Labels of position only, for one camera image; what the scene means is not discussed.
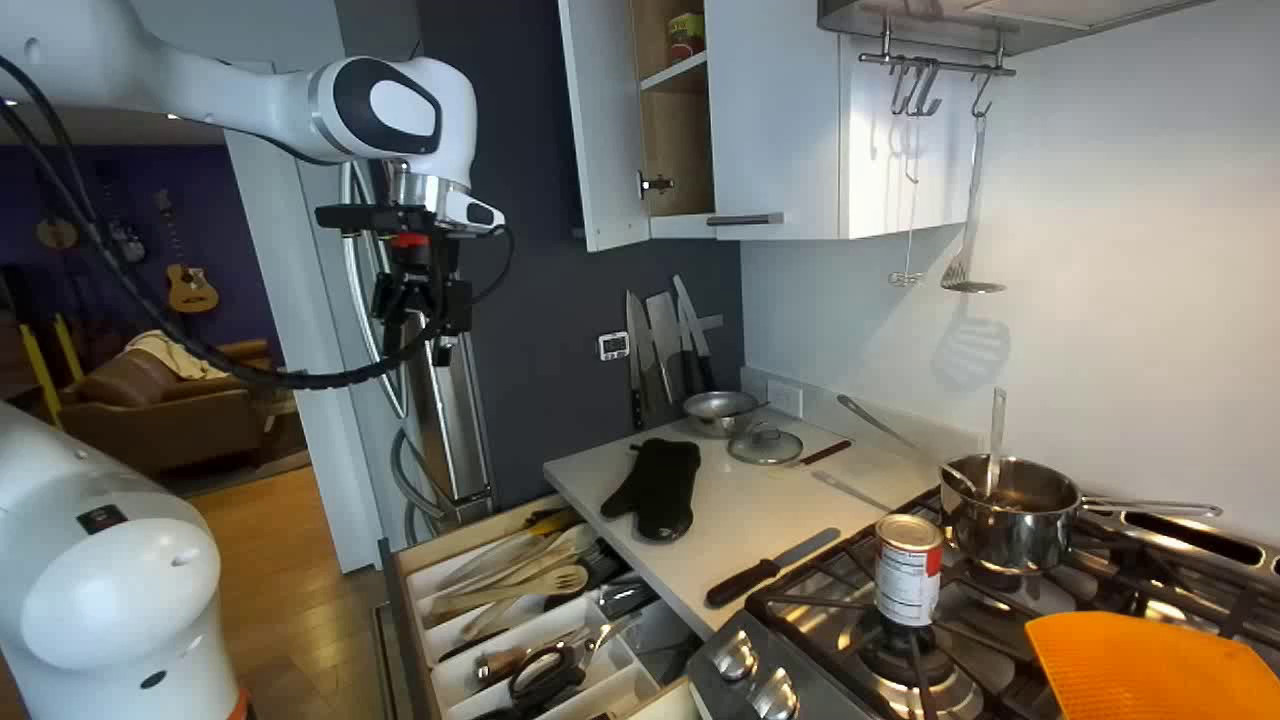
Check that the steel saucepan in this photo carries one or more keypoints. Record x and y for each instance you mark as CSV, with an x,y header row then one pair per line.
x,y
1005,523

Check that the pale wooden spoon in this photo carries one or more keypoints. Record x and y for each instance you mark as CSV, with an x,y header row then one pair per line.
x,y
556,582

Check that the steel gas range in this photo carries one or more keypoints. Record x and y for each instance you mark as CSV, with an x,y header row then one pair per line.
x,y
825,626

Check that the range hood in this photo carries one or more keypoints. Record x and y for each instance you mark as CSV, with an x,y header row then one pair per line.
x,y
984,23

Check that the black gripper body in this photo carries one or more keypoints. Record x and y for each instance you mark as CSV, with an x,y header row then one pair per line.
x,y
427,286

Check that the steel kitchen knife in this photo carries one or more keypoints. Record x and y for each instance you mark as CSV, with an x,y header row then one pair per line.
x,y
695,326
636,361
663,345

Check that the wall cabinet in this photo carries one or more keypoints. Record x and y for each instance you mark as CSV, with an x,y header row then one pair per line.
x,y
774,122

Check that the open cutlery drawer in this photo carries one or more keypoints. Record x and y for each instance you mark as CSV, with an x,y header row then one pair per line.
x,y
585,642

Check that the white slotted spatula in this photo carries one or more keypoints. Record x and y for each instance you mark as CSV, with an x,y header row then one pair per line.
x,y
968,345

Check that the acoustic guitar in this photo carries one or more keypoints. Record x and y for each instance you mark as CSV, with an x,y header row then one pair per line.
x,y
188,286

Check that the black oven mitt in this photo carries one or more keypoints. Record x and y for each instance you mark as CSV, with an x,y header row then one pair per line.
x,y
663,486

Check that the wooden flat utensil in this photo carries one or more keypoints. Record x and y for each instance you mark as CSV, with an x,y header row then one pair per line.
x,y
512,543

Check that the round mesh strainer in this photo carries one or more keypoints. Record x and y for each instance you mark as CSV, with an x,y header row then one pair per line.
x,y
766,446

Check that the hanging steel ladle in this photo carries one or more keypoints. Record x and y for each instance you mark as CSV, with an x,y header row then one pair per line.
x,y
975,265

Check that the brown sofa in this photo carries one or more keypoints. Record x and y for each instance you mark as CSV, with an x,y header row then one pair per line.
x,y
162,402

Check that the steel spoon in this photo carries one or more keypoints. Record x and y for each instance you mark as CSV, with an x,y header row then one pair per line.
x,y
997,442

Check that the wooden kitchen drawer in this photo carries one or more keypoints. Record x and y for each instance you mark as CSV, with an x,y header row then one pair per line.
x,y
401,601

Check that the small steel bowl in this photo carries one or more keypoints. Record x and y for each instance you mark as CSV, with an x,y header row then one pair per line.
x,y
722,404

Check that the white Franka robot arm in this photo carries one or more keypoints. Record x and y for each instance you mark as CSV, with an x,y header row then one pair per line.
x,y
384,105

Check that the white wall outlet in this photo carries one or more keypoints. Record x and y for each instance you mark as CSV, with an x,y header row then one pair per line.
x,y
614,345

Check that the metal hook rail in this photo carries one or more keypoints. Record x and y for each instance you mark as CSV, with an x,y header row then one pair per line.
x,y
921,66

